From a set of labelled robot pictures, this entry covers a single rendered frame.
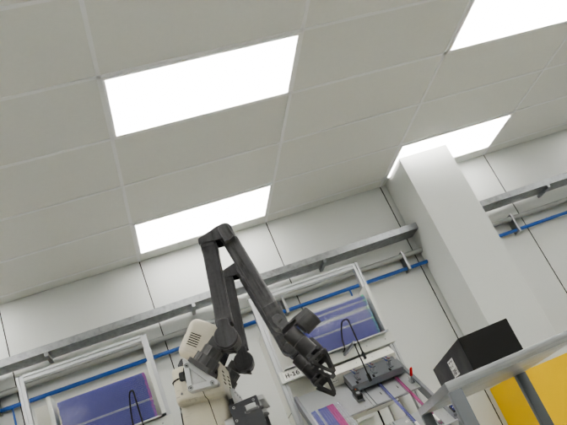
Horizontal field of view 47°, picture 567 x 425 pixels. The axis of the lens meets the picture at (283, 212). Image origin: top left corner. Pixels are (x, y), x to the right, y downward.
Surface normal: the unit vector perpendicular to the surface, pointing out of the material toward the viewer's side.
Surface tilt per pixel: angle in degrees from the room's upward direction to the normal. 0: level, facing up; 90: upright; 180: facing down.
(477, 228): 90
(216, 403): 90
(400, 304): 90
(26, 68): 180
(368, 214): 90
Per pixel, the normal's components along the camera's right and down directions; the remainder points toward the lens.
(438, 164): 0.11, -0.46
